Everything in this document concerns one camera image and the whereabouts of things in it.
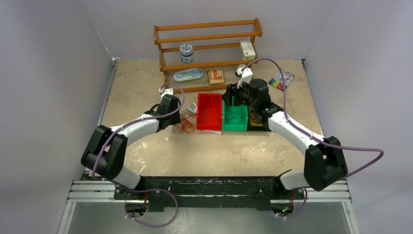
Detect white red marker pen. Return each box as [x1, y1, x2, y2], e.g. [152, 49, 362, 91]
[203, 130, 223, 135]

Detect wooden three-tier shelf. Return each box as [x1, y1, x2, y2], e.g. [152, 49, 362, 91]
[153, 18, 263, 83]

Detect yellow cables in black bin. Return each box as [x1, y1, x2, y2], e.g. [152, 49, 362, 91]
[249, 110, 265, 127]

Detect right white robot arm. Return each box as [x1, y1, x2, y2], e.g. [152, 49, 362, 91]
[222, 79, 348, 198]

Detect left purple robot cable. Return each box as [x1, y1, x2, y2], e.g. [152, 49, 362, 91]
[91, 82, 186, 229]

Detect green plastic bin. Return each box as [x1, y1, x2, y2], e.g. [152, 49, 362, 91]
[222, 101, 248, 132]

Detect orange spiral notebook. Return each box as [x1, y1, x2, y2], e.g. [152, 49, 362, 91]
[207, 69, 224, 84]

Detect black plastic bin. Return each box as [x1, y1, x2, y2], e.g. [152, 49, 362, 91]
[247, 104, 277, 132]

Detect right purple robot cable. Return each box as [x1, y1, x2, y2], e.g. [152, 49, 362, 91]
[240, 58, 385, 220]

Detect orange cable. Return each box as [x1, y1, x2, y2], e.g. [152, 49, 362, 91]
[172, 112, 197, 135]

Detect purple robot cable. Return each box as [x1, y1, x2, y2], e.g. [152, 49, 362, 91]
[240, 58, 385, 220]
[91, 82, 186, 229]

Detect red plastic bin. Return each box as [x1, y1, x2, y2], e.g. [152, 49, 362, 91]
[196, 93, 223, 131]

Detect blue correction tape package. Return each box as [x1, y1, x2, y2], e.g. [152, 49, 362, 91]
[173, 68, 204, 82]

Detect white blue staple remover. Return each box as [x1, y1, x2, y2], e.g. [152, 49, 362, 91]
[187, 103, 197, 115]

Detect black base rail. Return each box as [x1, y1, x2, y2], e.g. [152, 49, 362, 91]
[114, 176, 304, 213]

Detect blue white jar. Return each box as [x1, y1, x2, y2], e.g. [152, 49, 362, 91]
[179, 43, 193, 63]

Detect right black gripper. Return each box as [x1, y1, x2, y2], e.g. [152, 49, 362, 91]
[221, 78, 258, 110]

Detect coloured marker set pack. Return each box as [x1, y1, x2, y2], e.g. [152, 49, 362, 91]
[268, 69, 295, 91]

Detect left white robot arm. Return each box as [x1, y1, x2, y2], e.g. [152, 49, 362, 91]
[80, 94, 182, 199]

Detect white red box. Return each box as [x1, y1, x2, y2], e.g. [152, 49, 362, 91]
[240, 40, 256, 61]

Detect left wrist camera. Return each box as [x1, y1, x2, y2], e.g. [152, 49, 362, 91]
[159, 88, 174, 99]

